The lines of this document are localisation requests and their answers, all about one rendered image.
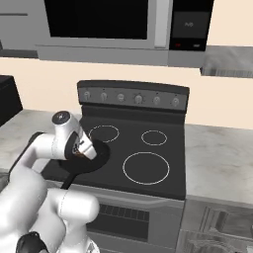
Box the grey marbled drawer front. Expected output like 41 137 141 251
180 199 253 241

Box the grey microwave oven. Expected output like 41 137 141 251
35 0 215 68

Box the black stove with hob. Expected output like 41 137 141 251
41 79 191 253

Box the grey marbled wall cupboard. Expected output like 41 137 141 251
200 44 253 79

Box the black countertop appliance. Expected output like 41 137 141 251
0 74 24 127

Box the black frying pan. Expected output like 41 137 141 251
60 139 112 191

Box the microwave door with dark window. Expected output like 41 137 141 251
37 0 174 50

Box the grey marbled cupboard door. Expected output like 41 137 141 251
175 228 253 253

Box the pale grey microwave door handle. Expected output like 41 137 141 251
153 0 174 49

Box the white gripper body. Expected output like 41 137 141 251
81 130 99 160

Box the grey oven door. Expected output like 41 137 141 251
85 193 186 253

